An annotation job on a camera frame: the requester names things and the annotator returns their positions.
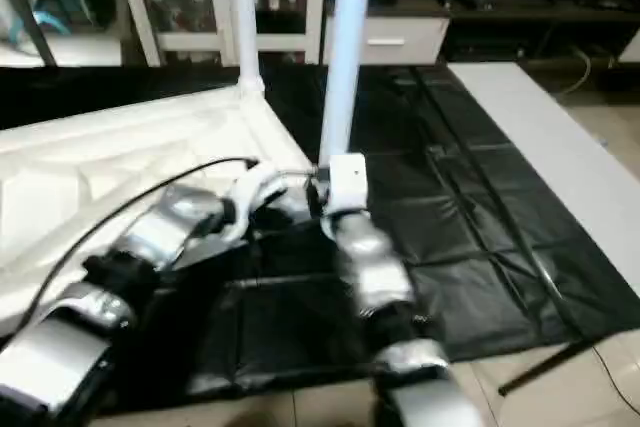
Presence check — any grey metal pole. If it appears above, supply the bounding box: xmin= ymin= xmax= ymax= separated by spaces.
xmin=0 ymin=0 xmax=59 ymax=68

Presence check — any white glass-door cabinet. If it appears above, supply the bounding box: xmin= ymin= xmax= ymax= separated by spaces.
xmin=110 ymin=0 xmax=327 ymax=68

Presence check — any white plastic table top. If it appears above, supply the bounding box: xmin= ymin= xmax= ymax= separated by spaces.
xmin=0 ymin=81 xmax=329 ymax=340

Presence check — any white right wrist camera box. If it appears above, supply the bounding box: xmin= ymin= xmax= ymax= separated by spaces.
xmin=324 ymin=151 xmax=373 ymax=220

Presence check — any white drawer unit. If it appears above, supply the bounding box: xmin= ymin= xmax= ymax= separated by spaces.
xmin=322 ymin=15 xmax=453 ymax=68

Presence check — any white plastic table leg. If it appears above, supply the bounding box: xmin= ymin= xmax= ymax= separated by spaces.
xmin=315 ymin=0 xmax=377 ymax=174
xmin=230 ymin=0 xmax=267 ymax=100

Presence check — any light blue plastic object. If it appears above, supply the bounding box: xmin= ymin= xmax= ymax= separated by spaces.
xmin=30 ymin=5 xmax=79 ymax=36

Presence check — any black plastic mat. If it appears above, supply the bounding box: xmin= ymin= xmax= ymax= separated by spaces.
xmin=0 ymin=59 xmax=640 ymax=413

